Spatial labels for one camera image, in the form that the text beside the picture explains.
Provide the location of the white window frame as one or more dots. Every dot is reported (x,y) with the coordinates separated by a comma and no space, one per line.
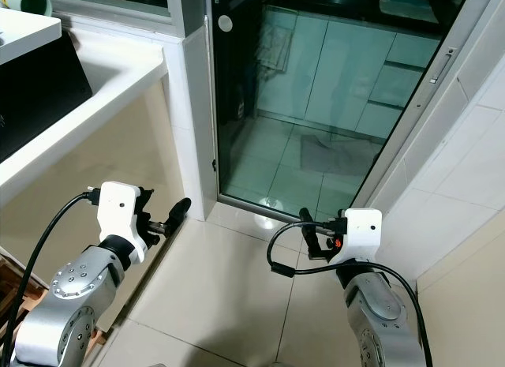
(189,12)

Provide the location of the glass sliding door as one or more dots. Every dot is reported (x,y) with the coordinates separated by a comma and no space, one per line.
(331,83)

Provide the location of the green plastic cup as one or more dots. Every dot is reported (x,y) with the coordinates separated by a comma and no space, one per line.
(35,2)

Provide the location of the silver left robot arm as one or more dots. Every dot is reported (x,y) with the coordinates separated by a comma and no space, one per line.
(75,284)

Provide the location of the round white door sticker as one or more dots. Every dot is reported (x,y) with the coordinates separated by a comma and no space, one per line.
(225,23)

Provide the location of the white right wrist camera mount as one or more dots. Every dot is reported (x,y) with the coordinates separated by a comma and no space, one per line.
(360,231)

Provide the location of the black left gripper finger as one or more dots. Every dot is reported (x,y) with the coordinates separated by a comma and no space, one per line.
(178,213)

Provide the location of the black box appliance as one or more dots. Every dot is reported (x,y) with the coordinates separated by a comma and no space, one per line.
(39,91)

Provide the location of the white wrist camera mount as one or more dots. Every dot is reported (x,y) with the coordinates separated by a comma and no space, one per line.
(118,209)
(360,231)

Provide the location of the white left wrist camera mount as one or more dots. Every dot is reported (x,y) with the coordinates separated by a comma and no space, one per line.
(118,209)

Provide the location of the brown wooden rack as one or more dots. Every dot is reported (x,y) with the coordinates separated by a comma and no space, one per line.
(16,296)

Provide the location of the white stone counter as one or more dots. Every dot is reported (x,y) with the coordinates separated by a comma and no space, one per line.
(110,91)

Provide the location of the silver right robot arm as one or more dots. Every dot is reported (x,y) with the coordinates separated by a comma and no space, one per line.
(375,304)

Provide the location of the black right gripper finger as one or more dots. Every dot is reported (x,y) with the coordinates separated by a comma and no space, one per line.
(307,223)

